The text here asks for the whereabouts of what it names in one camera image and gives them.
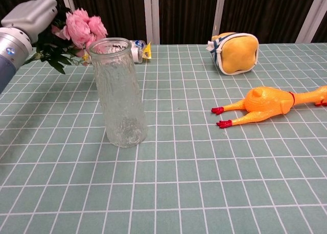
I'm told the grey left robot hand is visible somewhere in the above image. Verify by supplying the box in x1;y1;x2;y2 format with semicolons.
1;0;58;44

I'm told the pink artificial flower bouquet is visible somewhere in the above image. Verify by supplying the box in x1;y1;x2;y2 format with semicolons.
23;4;109;75

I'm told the clear textured glass vase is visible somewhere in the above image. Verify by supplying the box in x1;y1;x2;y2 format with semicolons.
86;37;149;148

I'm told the yellow plush pouch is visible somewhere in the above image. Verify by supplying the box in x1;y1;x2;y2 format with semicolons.
206;32;260;76

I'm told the green checkered tablecloth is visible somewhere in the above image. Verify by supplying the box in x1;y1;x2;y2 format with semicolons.
0;42;327;234

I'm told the yellow rubber chicken toy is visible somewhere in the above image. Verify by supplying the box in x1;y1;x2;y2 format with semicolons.
211;85;327;129

